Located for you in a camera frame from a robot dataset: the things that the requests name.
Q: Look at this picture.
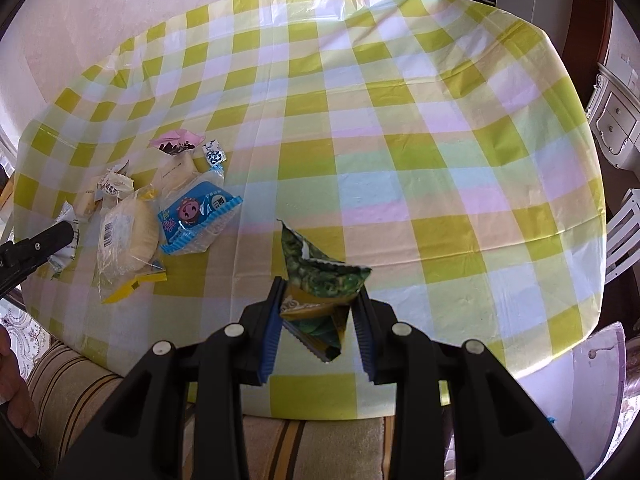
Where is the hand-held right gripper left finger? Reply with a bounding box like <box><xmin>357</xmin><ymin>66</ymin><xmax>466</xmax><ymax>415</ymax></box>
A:
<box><xmin>47</xmin><ymin>275</ymin><xmax>288</xmax><ymax>480</ymax></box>

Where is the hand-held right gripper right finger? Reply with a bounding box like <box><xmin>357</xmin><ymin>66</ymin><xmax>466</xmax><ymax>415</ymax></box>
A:
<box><xmin>350</xmin><ymin>287</ymin><xmax>586</xmax><ymax>480</ymax></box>

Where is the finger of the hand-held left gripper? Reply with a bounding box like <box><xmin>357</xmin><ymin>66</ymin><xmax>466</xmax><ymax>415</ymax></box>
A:
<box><xmin>0</xmin><ymin>222</ymin><xmax>76</xmax><ymax>298</ymax></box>

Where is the white and green snack packet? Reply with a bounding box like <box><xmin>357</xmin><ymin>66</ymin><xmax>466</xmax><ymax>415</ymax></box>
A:
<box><xmin>47</xmin><ymin>200</ymin><xmax>81</xmax><ymax>281</ymax></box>

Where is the bun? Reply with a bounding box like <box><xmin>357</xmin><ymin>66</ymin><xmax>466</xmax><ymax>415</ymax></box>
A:
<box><xmin>95</xmin><ymin>185</ymin><xmax>168</xmax><ymax>306</ymax></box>

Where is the person's left hand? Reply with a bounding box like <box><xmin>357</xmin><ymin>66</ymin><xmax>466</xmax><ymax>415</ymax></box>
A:
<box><xmin>0</xmin><ymin>325</ymin><xmax>38</xmax><ymax>438</ymax></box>

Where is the small round cake packet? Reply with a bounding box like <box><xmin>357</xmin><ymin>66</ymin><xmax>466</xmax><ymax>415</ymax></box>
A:
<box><xmin>72</xmin><ymin>190</ymin><xmax>101</xmax><ymax>221</ymax></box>

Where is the white lace cloth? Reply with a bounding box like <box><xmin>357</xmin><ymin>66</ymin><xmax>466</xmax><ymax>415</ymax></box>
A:
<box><xmin>0</xmin><ymin>305</ymin><xmax>51</xmax><ymax>361</ymax></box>

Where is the striped sofa cushion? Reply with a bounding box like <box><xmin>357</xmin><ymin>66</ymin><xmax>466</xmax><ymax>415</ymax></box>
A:
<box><xmin>25</xmin><ymin>340</ymin><xmax>401</xmax><ymax>480</ymax></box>

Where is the small white snack packet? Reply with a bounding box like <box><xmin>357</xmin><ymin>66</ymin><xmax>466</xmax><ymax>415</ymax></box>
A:
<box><xmin>97</xmin><ymin>162</ymin><xmax>136</xmax><ymax>201</ymax></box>

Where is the blue cartoon snack packet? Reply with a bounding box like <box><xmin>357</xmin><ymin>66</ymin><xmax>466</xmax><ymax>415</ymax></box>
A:
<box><xmin>157</xmin><ymin>170</ymin><xmax>244</xmax><ymax>257</ymax></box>

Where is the pink snack packet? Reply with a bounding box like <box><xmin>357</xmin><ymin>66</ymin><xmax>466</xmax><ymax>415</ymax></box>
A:
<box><xmin>150</xmin><ymin>129</ymin><xmax>206</xmax><ymax>155</ymax></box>

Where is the small blue and white candy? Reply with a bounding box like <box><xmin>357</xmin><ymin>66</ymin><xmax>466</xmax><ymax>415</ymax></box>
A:
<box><xmin>201</xmin><ymin>141</ymin><xmax>228</xmax><ymax>167</ymax></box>

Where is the yellow checkered tablecloth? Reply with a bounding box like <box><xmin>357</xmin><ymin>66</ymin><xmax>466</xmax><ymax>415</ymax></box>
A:
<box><xmin>12</xmin><ymin>0</ymin><xmax>608</xmax><ymax>418</ymax></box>

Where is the white box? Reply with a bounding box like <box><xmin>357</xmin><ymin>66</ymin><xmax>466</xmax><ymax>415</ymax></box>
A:
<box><xmin>515</xmin><ymin>322</ymin><xmax>628</xmax><ymax>480</ymax></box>

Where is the white slatted chair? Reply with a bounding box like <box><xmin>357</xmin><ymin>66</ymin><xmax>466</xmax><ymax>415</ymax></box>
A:
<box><xmin>602</xmin><ymin>190</ymin><xmax>640</xmax><ymax>286</ymax></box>

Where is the white ornate dresser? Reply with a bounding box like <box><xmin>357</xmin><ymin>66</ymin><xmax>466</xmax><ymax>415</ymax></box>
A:
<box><xmin>585</xmin><ymin>62</ymin><xmax>640</xmax><ymax>171</ymax></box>

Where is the brown wooden door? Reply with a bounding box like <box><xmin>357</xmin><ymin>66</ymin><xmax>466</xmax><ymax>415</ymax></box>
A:
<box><xmin>560</xmin><ymin>0</ymin><xmax>613</xmax><ymax>111</ymax></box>

